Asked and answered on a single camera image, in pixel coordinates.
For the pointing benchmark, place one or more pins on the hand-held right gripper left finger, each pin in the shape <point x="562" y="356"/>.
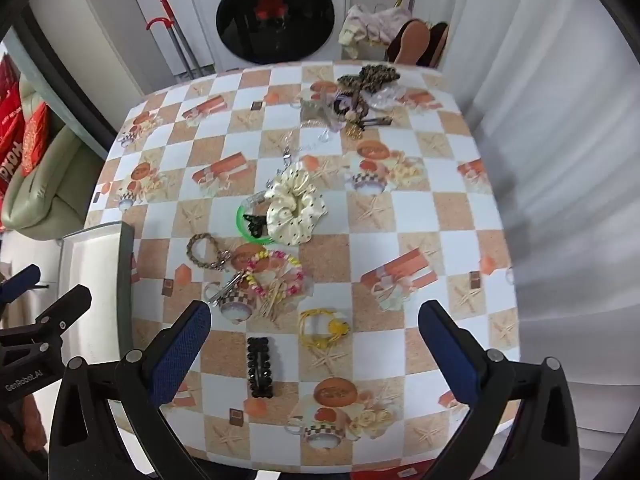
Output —
<point x="185" y="350"/>

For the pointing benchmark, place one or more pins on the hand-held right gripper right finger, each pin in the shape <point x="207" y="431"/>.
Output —
<point x="450" y="355"/>

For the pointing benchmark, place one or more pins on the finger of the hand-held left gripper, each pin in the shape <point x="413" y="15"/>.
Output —
<point x="65" y="307"/>
<point x="22" y="278"/>

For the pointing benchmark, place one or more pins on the white jewelry box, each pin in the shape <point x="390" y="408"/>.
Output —
<point x="85" y="270"/>

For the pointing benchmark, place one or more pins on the black beaded hair clip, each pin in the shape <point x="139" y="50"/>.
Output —
<point x="260" y="367"/>

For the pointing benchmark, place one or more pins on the green plastic bangle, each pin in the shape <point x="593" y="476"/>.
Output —
<point x="240" y="225"/>

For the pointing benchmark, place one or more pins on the black claw hair clip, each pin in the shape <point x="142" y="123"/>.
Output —
<point x="256" y="222"/>

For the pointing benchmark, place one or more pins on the cream polka dot scrunchie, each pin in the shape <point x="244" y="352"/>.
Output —
<point x="295" y="210"/>

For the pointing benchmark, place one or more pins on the green sofa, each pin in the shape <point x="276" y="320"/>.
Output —
<point x="45" y="185"/>

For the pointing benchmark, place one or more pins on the red printed cushion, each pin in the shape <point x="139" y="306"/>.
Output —
<point x="35" y="135"/>
<point x="7" y="125"/>

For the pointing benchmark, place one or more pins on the checkered printed tablecloth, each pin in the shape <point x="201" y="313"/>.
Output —
<point x="320" y="280"/>

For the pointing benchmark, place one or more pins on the gold brooch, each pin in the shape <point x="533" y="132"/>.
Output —
<point x="353" y="131"/>

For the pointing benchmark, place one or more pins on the black hair pin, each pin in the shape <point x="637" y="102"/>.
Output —
<point x="377" y="121"/>

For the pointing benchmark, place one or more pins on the white sheer scrunchie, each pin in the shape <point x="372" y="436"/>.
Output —
<point x="390" y="96"/>

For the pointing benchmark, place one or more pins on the leopard print hair bow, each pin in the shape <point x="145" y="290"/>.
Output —
<point x="370" y="76"/>

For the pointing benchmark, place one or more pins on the brown slipper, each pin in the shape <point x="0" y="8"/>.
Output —
<point x="439" y="42"/>
<point x="412" y="42"/>

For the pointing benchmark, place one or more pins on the cream garment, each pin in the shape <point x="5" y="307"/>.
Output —
<point x="370" y="25"/>

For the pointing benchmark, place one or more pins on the white washing machine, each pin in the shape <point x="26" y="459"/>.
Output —
<point x="275" y="15"/>

